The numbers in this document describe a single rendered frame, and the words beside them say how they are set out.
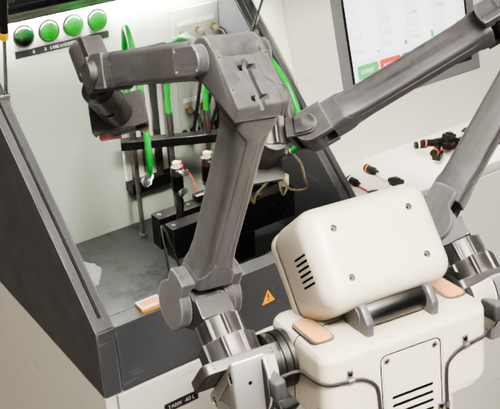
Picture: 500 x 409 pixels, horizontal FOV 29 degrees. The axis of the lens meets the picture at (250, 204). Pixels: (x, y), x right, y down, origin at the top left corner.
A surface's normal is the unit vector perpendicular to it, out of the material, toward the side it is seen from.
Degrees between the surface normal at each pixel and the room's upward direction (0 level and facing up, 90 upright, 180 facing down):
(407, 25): 76
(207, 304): 38
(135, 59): 81
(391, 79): 51
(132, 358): 90
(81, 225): 90
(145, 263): 0
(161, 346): 90
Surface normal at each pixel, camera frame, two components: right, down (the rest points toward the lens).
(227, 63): 0.37, -0.45
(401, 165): -0.04, -0.88
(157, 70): -0.85, 0.23
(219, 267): 0.48, 0.64
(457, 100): 0.54, 0.14
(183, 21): 0.58, 0.36
